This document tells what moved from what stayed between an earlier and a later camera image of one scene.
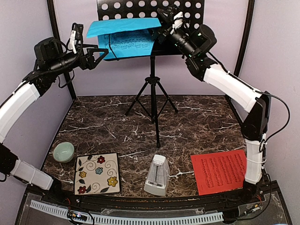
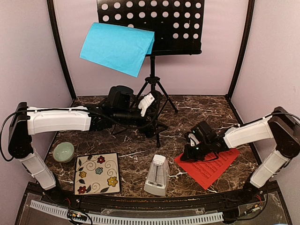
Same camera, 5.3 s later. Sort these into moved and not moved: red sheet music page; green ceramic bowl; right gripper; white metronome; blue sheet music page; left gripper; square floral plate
Moved: red sheet music page; blue sheet music page; left gripper; right gripper
Not moved: green ceramic bowl; square floral plate; white metronome
